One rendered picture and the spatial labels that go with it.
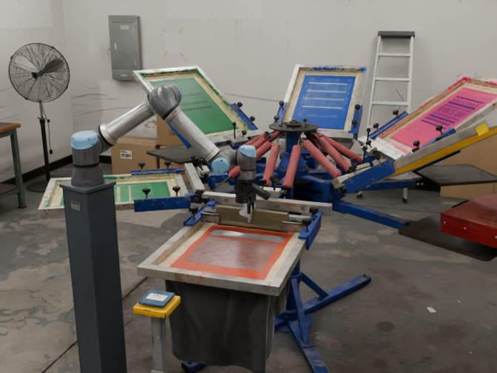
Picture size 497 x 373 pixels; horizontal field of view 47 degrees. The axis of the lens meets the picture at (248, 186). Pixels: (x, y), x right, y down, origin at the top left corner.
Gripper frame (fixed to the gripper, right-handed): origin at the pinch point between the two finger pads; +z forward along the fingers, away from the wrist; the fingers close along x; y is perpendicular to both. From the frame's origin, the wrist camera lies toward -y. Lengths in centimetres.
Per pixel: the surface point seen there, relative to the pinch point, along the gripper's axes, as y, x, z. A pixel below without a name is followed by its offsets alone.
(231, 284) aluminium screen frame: -11, 61, 4
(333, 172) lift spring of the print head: -29, -57, -11
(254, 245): -6.9, 18.1, 5.6
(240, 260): -5.9, 35.2, 5.6
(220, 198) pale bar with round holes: 24.0, -20.6, -1.3
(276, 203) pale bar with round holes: -6.4, -20.7, -2.0
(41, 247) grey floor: 234, -139, 101
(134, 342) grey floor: 85, -29, 101
